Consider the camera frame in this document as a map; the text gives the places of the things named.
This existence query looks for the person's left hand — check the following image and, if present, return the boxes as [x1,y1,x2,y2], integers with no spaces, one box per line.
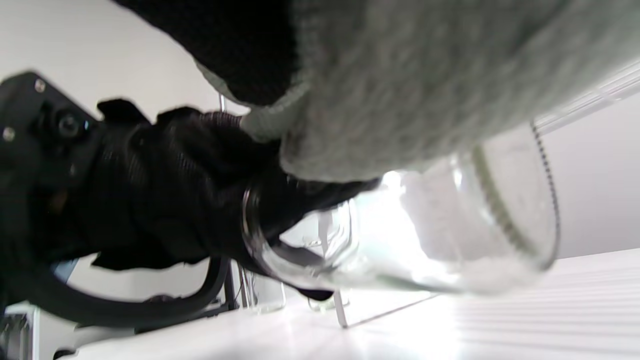
[80,98,383,301]

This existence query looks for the person's right hand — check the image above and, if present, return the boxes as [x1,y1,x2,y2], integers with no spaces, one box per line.
[112,0,301,107]

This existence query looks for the green fish scale cleaning cloth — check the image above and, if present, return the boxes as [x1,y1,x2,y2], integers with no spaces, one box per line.
[194,0,640,183]

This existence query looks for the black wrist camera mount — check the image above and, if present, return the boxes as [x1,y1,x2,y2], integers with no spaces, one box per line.
[0,71,103,171]

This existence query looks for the white wire shelf rack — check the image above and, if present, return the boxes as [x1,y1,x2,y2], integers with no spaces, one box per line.
[217,60,640,330]

